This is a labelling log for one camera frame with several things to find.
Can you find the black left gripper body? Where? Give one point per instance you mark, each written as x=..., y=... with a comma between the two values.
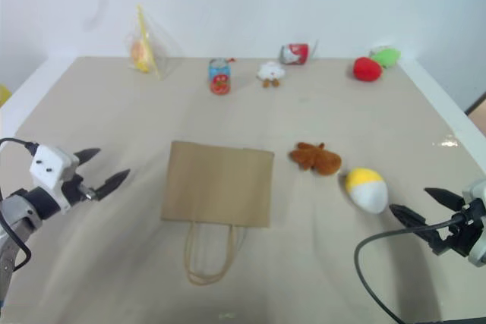
x=76, y=187

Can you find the brown object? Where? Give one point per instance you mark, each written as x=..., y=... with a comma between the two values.
x=478, y=104

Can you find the orange item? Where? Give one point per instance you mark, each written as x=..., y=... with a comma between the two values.
x=319, y=159

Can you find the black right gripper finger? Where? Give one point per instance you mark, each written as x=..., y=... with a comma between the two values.
x=448, y=199
x=412, y=218

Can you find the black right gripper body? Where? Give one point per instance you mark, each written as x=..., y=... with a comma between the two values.
x=463, y=233

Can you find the red drink can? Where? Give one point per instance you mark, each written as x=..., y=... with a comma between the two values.
x=295, y=54

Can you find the beige table cloth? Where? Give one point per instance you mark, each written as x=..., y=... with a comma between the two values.
x=114, y=111

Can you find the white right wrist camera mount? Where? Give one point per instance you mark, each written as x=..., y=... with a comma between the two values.
x=476, y=191

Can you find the yellow object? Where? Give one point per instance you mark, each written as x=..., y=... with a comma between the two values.
x=4, y=95

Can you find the clear plastic bag with snack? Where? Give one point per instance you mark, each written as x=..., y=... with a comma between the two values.
x=146, y=51

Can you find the white sheep plush toy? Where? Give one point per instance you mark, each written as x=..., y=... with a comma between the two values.
x=270, y=71

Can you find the red plush toy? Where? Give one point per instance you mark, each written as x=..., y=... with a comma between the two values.
x=366, y=70

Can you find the blue tomato print can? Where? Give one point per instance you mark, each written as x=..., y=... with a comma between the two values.
x=219, y=77

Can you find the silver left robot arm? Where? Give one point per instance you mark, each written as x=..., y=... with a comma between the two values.
x=15, y=206

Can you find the green plush toy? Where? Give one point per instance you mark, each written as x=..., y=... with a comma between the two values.
x=388, y=56

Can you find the yellow white egg plush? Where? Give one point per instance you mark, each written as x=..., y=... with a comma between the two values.
x=368, y=193

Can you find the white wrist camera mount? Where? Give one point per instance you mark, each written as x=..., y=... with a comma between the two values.
x=476, y=191
x=49, y=166

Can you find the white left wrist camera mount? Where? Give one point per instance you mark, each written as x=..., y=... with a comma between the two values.
x=49, y=166

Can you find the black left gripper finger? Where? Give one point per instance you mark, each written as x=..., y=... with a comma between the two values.
x=88, y=154
x=113, y=183

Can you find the brown paper bag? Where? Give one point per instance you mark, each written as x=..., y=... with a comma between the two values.
x=216, y=183

